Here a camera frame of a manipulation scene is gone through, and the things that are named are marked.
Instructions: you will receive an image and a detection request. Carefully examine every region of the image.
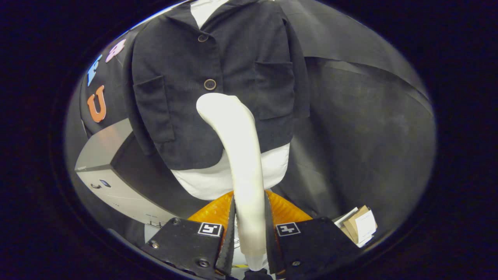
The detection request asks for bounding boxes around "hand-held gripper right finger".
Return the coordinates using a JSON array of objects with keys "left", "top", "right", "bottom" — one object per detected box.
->
[{"left": 265, "top": 191, "right": 360, "bottom": 280}]

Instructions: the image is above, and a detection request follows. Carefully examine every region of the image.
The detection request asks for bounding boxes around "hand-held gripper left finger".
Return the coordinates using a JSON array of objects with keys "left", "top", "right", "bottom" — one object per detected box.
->
[{"left": 141, "top": 191, "right": 237, "bottom": 280}]

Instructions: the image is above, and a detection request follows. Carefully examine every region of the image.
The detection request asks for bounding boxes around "white shirt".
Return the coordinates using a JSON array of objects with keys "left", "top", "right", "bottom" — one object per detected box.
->
[{"left": 170, "top": 0, "right": 290, "bottom": 201}]

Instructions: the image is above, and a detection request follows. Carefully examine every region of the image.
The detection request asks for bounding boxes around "white garment steamer head with hose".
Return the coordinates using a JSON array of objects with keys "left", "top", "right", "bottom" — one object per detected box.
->
[{"left": 196, "top": 93, "right": 273, "bottom": 273}]

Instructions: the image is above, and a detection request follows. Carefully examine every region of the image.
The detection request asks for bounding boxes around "black button jacket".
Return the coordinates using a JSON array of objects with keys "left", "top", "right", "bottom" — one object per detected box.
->
[{"left": 124, "top": 0, "right": 310, "bottom": 171}]

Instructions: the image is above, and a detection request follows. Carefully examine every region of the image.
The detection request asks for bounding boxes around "cardboard box with paper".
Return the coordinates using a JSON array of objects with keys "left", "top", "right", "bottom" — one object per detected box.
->
[{"left": 334, "top": 205, "right": 378, "bottom": 248}]

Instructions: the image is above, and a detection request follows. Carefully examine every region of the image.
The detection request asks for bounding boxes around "grey drawer cabinet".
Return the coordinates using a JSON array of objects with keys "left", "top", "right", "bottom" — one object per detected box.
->
[{"left": 75, "top": 118, "right": 203, "bottom": 226}]

